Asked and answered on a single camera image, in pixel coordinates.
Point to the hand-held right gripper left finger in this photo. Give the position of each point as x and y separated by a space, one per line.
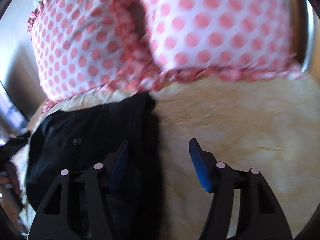
119 166

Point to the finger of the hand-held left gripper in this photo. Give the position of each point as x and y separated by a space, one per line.
21 140

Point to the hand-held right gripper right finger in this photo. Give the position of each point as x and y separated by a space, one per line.
200 165

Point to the black pants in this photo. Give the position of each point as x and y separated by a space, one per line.
95 142

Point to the person's left hand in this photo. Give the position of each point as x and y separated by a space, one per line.
6 182

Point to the yellow patterned bedspread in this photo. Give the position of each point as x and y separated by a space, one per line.
237 120

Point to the pink polka dot pillow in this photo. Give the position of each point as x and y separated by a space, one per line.
212 27
82 45

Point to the wooden door frame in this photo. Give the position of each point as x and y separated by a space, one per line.
303 30

